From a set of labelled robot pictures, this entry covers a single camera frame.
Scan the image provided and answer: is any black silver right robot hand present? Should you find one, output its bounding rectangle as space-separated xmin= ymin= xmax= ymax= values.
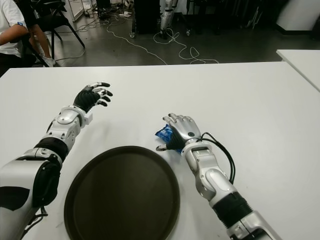
xmin=155 ymin=112 xmax=202 ymax=152

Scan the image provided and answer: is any black cabinet on casters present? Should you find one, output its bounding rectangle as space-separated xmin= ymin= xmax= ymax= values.
xmin=129 ymin=0 xmax=162 ymax=39

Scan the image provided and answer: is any white cabinet panel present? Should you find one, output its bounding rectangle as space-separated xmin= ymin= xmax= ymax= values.
xmin=69 ymin=0 xmax=86 ymax=22

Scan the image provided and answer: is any silver robot leg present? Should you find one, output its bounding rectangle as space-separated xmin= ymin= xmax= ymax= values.
xmin=159 ymin=0 xmax=179 ymax=38

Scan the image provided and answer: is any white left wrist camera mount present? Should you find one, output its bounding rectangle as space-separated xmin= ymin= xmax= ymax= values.
xmin=82 ymin=112 xmax=94 ymax=127

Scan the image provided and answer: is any white side table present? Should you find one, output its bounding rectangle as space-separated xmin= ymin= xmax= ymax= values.
xmin=276 ymin=49 xmax=320 ymax=92

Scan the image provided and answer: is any long white floor cable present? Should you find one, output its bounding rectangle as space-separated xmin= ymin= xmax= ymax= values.
xmin=106 ymin=19 xmax=168 ymax=66

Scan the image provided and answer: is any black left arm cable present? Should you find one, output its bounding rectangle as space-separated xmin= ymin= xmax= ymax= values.
xmin=23 ymin=204 xmax=49 ymax=231

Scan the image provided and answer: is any white curved pedestal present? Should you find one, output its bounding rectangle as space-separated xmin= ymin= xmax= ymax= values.
xmin=276 ymin=0 xmax=320 ymax=33

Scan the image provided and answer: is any seated person in white shirt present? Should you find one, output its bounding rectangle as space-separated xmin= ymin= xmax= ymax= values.
xmin=0 ymin=0 xmax=56 ymax=76

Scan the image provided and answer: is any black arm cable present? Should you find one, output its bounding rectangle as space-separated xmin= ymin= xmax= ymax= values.
xmin=23 ymin=204 xmax=49 ymax=231
xmin=199 ymin=132 xmax=237 ymax=182

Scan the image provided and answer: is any black stand with caster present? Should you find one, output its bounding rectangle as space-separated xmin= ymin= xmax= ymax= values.
xmin=178 ymin=0 xmax=221 ymax=36

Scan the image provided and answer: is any folded metal stand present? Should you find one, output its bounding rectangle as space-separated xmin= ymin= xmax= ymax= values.
xmin=246 ymin=4 xmax=261 ymax=29

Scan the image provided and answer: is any grey floor cable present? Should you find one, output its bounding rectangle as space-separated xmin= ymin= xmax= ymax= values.
xmin=53 ymin=46 xmax=86 ymax=63

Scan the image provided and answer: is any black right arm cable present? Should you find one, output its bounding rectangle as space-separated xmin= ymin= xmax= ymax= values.
xmin=199 ymin=132 xmax=237 ymax=182

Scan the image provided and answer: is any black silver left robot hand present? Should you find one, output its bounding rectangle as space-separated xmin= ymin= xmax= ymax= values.
xmin=73 ymin=81 xmax=114 ymax=113

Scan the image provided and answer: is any looped white floor cable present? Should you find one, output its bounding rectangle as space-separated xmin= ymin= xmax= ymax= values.
xmin=153 ymin=27 xmax=221 ymax=65

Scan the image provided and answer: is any blue Oreo packet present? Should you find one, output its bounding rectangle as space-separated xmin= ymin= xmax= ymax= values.
xmin=154 ymin=123 xmax=183 ymax=154

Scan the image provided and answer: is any black folding chair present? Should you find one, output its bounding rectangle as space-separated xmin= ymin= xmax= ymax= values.
xmin=18 ymin=0 xmax=86 ymax=67

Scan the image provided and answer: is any dark brown round tray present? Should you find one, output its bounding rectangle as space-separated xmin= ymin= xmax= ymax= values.
xmin=63 ymin=145 xmax=181 ymax=240

